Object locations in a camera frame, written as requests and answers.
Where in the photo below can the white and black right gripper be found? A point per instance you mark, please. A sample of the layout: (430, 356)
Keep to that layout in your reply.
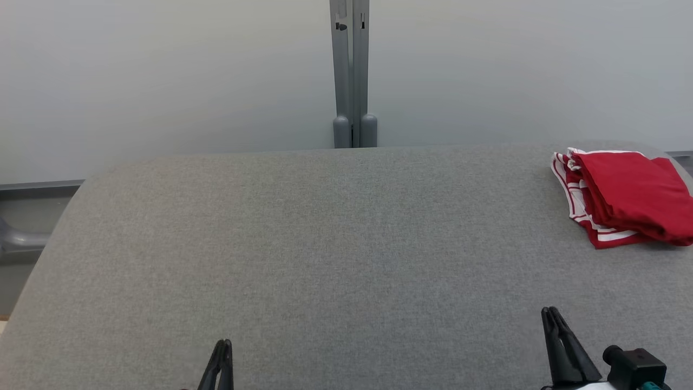
(590, 387)

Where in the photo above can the grey partition post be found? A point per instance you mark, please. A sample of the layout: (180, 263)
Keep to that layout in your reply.
(364, 81)
(341, 81)

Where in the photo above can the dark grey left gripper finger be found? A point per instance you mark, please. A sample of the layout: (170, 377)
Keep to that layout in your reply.
(228, 374)
(214, 374)

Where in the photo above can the grey partition base rail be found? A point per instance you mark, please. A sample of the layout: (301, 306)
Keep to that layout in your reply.
(681, 156)
(38, 186)

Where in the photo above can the red and white basketball jersey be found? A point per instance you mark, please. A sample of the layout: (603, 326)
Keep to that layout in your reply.
(633, 189)

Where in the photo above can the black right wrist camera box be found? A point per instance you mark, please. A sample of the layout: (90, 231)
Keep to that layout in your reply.
(639, 368)

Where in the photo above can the grey curved partition foot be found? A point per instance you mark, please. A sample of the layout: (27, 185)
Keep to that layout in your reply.
(24, 240)

